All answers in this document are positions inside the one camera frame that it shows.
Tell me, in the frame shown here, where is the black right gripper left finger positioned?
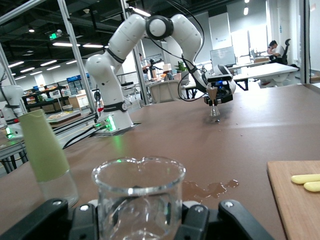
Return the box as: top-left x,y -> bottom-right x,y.
0,198 -> 100,240

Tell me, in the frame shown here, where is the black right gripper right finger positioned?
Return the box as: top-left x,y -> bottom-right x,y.
174,199 -> 276,240

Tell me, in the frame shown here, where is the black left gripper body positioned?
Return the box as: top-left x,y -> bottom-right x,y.
215,83 -> 235,104

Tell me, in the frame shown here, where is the steel double jigger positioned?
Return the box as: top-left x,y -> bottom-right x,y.
206,87 -> 222,118

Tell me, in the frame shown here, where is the clear glass beaker cup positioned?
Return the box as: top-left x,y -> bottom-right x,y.
91,156 -> 187,240

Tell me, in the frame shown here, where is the white board screen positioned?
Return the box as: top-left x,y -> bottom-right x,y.
209,46 -> 237,67

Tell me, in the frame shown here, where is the spilled liquid puddle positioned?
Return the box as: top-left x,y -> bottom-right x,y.
181,179 -> 240,200

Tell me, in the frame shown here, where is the white office desk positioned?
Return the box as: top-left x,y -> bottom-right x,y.
232,62 -> 300,89

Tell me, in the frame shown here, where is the brown table cover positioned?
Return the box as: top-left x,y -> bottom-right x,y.
0,83 -> 320,240

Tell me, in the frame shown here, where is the seated person white shirt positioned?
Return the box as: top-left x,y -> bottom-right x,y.
266,39 -> 288,65

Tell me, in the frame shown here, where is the green sleeved glass bottle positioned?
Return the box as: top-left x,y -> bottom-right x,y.
19,109 -> 80,208

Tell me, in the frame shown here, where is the bamboo cutting board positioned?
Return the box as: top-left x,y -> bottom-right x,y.
266,160 -> 320,240

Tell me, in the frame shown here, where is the black office chair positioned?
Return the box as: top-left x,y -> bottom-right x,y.
281,38 -> 294,66

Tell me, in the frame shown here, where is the yellow plastic knife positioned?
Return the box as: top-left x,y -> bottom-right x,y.
291,174 -> 320,185

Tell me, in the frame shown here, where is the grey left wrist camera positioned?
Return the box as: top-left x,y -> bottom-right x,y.
206,64 -> 233,85

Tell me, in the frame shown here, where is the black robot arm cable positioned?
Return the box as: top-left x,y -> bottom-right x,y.
149,0 -> 211,102

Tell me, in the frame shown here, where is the aluminium frame post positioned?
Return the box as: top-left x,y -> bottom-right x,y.
119,0 -> 151,107
56,0 -> 100,120

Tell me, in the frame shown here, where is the black base power cable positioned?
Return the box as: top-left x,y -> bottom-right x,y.
62,124 -> 101,150

